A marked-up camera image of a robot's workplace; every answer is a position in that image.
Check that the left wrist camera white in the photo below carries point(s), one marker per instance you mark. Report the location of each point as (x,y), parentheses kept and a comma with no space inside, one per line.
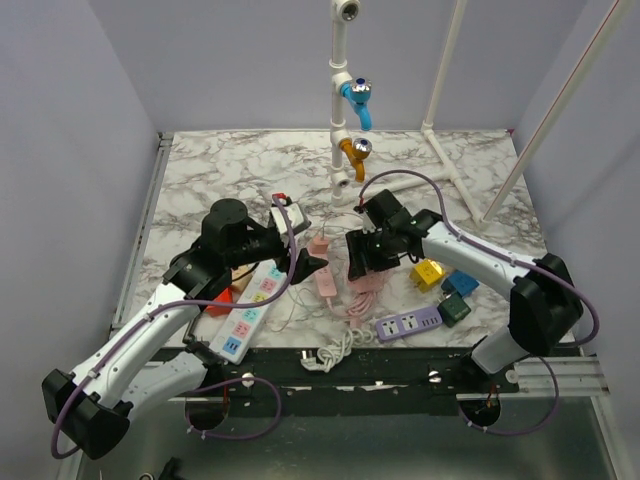
(293,211)

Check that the orange faucet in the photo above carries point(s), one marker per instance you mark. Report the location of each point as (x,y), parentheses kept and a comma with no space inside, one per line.
(357,151)

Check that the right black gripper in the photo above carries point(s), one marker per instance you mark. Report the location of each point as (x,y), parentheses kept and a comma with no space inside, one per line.
(357,242)

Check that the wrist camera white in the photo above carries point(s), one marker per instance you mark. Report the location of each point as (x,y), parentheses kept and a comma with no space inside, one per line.
(367,226)
(293,211)

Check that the blue cube plug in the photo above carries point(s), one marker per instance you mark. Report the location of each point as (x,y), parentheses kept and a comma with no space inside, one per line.
(458,283)

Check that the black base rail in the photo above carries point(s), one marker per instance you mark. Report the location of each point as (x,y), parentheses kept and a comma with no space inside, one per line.
(369,381)

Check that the white power strip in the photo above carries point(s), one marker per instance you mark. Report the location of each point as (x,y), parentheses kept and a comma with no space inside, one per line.
(232,340)

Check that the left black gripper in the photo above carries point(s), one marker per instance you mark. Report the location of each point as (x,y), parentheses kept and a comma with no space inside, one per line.
(305,266)

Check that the green cube plug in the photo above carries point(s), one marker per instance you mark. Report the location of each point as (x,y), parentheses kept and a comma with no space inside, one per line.
(453,310)

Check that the pink power strip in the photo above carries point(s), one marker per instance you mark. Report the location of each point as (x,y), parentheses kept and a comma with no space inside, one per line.
(318,247)

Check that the beige cube plug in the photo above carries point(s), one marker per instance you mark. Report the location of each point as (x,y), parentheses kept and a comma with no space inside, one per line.
(241,277)

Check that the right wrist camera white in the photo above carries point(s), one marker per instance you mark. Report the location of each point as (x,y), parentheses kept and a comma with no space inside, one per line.
(367,226)

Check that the red cube plug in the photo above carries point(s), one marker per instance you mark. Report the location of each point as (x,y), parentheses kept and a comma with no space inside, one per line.
(223,304)

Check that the white pvc pipe frame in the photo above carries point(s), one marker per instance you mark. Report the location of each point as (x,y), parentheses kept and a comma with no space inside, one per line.
(344,12)

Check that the blue faucet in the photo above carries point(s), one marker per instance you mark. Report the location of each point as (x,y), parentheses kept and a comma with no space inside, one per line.
(357,91)

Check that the yellow cube socket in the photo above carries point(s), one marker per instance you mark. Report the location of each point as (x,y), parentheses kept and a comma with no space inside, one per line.
(426,274)

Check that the purple power strip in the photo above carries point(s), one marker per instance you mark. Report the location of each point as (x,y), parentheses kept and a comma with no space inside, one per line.
(410,323)

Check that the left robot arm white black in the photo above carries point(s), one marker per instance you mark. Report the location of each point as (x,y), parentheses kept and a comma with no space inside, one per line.
(92,406)

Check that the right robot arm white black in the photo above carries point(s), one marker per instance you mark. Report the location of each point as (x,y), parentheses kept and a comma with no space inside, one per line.
(543,302)

